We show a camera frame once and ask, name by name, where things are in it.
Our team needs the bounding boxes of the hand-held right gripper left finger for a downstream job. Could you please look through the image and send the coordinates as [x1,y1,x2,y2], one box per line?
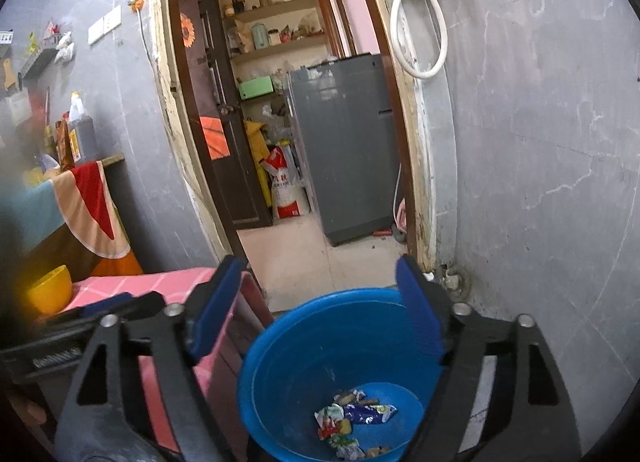
[54,255,251,462]

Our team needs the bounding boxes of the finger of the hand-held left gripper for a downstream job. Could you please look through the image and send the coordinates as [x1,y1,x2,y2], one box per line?
[60,291,135,321]
[117,291,167,326]

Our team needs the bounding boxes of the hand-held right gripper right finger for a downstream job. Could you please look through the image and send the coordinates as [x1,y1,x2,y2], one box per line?
[394,255,583,462]

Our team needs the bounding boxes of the blue plastic bucket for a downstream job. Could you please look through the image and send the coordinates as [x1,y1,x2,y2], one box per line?
[237,287,447,462]

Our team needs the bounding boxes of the green white wrapper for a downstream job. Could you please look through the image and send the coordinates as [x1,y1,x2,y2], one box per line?
[313,402,357,443]

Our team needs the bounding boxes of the person's left hand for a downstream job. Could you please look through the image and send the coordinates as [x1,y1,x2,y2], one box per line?
[10,392,51,435]

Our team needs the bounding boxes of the pink checked tablecloth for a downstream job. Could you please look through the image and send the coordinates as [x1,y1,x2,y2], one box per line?
[60,265,274,462]

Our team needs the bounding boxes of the white pipe fitting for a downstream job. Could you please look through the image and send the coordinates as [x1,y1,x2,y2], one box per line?
[442,267,471,293]

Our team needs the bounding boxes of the yellow plastic bowl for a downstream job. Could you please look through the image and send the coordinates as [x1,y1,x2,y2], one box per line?
[25,264,74,316]

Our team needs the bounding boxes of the dark brown counter front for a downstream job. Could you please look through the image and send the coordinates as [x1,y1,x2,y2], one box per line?
[22,219,97,289]

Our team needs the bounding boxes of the red beige striped cloth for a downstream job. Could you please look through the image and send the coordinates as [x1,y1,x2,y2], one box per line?
[49,160,132,259]

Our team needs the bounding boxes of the white red printed sack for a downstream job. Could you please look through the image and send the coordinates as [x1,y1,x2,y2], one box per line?
[262,139,309,221]

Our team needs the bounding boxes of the dark brown door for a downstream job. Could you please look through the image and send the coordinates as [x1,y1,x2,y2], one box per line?
[175,0,274,229]

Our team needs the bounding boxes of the yellow hanging garment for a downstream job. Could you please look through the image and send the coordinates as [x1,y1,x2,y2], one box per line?
[243,119,274,208]

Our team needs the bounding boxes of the orange snack packet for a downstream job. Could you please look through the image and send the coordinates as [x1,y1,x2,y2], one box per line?
[54,114,76,168]

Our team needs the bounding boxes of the grey refrigerator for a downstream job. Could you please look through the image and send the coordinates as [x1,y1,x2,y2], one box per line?
[285,53,401,247]

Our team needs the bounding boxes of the orange paper sheet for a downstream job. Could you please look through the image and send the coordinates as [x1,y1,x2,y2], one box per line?
[198,115,231,161]

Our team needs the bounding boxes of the large oil bottle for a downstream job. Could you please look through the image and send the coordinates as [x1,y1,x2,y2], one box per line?
[67,91,99,163]

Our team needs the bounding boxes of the green box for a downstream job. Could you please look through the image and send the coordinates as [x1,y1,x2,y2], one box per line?
[237,76,276,101]

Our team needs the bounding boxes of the white plastic bags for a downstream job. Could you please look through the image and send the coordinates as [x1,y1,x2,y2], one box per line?
[52,31,76,64]

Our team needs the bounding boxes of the orange flower sticker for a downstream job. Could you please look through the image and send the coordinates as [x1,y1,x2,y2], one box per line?
[178,12,197,48]

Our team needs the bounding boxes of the dark wall rack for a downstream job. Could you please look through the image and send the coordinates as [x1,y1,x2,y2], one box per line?
[17,47,56,81]

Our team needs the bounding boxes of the white flexible hose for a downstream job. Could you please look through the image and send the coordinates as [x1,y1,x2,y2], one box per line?
[389,0,450,80]

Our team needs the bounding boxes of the white wall switch plate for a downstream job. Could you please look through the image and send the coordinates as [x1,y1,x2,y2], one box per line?
[87,4,123,45]

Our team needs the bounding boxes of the built-in wall shelves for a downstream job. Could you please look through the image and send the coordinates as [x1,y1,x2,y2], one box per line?
[217,0,342,104]

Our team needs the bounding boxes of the orange wall socket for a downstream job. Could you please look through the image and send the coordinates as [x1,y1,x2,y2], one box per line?
[127,0,152,64]

